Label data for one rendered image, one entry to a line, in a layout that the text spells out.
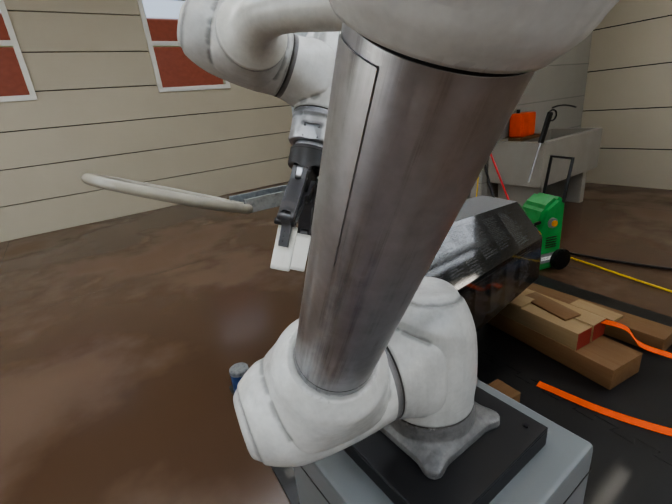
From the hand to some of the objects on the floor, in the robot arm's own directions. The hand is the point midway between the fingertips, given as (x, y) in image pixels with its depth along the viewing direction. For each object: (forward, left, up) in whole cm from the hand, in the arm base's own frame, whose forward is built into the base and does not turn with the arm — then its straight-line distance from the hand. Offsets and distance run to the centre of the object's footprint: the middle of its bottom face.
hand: (290, 263), depth 66 cm
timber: (+21, -94, -113) cm, 149 cm away
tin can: (+119, -19, -113) cm, 165 cm away
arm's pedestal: (-18, -14, -114) cm, 117 cm away
